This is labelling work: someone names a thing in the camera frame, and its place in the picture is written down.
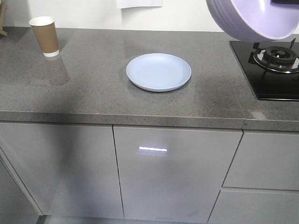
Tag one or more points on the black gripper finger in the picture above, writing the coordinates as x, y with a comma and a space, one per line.
286, 1

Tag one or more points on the lilac plastic bowl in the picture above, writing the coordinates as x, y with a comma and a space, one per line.
255, 20

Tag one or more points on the brown paper cup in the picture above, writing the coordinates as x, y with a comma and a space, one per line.
45, 32

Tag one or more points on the pale blue plate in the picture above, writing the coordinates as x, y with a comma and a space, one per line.
158, 72

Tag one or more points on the gas burner with trivet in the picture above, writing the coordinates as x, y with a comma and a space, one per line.
275, 59

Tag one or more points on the black glass gas hob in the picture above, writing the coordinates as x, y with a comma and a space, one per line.
273, 87

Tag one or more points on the grey upper drawer front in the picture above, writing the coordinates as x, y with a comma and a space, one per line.
265, 160

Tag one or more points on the grey drawer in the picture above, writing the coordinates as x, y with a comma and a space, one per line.
265, 160
255, 206

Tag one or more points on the grey centre cabinet door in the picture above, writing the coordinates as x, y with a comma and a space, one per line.
172, 174

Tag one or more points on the grey cabinet door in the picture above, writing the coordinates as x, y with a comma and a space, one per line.
172, 174
69, 170

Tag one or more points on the grey lower drawer front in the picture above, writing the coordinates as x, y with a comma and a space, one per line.
255, 206

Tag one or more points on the grey left cabinet door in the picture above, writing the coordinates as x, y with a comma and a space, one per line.
69, 170

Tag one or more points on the grey side cabinet panel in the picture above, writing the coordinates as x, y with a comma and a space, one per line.
17, 206

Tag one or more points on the white paper sheet on wall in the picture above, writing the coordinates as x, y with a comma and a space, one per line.
121, 4

